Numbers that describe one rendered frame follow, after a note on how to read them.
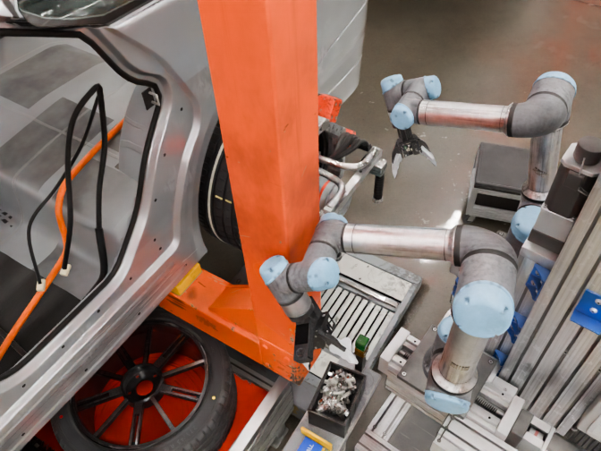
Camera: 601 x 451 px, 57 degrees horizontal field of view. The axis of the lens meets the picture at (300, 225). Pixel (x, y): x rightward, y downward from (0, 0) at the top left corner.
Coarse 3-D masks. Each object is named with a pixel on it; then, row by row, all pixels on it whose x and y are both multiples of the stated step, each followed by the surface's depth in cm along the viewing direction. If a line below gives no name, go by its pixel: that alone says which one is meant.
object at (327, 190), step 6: (324, 180) 211; (324, 186) 209; (330, 186) 209; (336, 186) 209; (324, 192) 208; (330, 192) 208; (324, 198) 208; (330, 198) 208; (324, 204) 208; (348, 204) 216; (342, 210) 213
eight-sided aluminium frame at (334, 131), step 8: (320, 120) 203; (328, 120) 205; (320, 128) 203; (328, 128) 208; (336, 128) 215; (344, 128) 221; (328, 136) 226; (336, 136) 224; (328, 144) 230; (328, 152) 233; (344, 160) 236; (328, 168) 239; (336, 168) 237
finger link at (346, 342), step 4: (340, 340) 146; (344, 340) 147; (348, 340) 147; (344, 344) 146; (348, 344) 146; (332, 348) 144; (336, 348) 143; (348, 348) 146; (332, 352) 144; (336, 352) 144; (340, 352) 143; (344, 352) 143; (348, 352) 144; (344, 356) 144; (348, 356) 144; (352, 356) 144; (348, 360) 144; (352, 360) 144; (356, 360) 145
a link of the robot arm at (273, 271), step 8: (280, 256) 137; (264, 264) 138; (272, 264) 136; (280, 264) 134; (288, 264) 136; (264, 272) 135; (272, 272) 134; (280, 272) 134; (264, 280) 137; (272, 280) 135; (280, 280) 134; (272, 288) 137; (280, 288) 135; (288, 288) 134; (280, 296) 137; (288, 296) 137; (296, 296) 138; (280, 304) 140; (288, 304) 138
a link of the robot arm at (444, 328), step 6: (444, 318) 156; (450, 318) 155; (444, 324) 154; (450, 324) 154; (438, 330) 154; (444, 330) 152; (438, 336) 155; (444, 336) 151; (438, 342) 154; (444, 342) 151; (438, 348) 152
